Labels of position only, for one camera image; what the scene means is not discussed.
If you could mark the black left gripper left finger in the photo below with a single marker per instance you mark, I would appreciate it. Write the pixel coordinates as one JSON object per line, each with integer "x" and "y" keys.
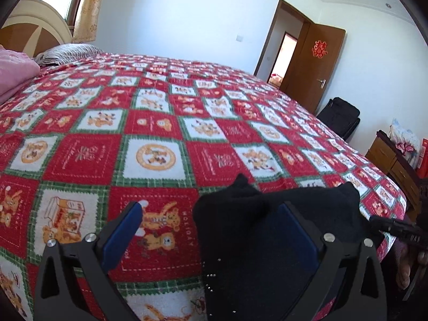
{"x": 58, "y": 295}

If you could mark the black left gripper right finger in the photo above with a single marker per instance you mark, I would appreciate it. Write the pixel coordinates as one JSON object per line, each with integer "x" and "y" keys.
{"x": 361, "y": 294}

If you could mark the black pants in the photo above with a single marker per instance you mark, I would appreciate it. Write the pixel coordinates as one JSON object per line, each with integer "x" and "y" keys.
{"x": 254, "y": 264}

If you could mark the person's right hand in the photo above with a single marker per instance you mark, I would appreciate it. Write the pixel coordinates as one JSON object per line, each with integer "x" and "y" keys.
{"x": 406, "y": 257}

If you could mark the wooden nightstand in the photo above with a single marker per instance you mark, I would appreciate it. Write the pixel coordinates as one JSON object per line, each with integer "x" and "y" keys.
{"x": 384, "y": 155}

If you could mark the floral bag on nightstand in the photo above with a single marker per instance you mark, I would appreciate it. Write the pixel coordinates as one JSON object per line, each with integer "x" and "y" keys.
{"x": 406, "y": 142}

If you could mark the black suitcase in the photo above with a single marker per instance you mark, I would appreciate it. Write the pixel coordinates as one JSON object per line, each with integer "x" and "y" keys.
{"x": 341, "y": 117}

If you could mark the red teddy bear bedspread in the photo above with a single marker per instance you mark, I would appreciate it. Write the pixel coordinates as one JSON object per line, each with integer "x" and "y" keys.
{"x": 80, "y": 141}

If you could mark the brown wooden door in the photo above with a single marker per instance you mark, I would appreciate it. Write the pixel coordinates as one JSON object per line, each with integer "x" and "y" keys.
{"x": 306, "y": 77}

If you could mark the red door decoration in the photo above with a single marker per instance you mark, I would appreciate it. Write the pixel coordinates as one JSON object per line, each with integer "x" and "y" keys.
{"x": 319, "y": 49}

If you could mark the pink folded quilt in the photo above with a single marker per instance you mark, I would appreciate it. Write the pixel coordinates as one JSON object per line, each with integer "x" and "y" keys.
{"x": 16, "y": 69}

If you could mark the striped pillow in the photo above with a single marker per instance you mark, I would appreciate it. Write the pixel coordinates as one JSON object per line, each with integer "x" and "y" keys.
{"x": 66, "y": 53}

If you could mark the yellow lace curtain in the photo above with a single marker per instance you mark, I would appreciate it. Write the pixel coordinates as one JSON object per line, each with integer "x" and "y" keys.
{"x": 86, "y": 24}

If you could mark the cream and brown headboard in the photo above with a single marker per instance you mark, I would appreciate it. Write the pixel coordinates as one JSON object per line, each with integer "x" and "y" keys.
{"x": 34, "y": 27}

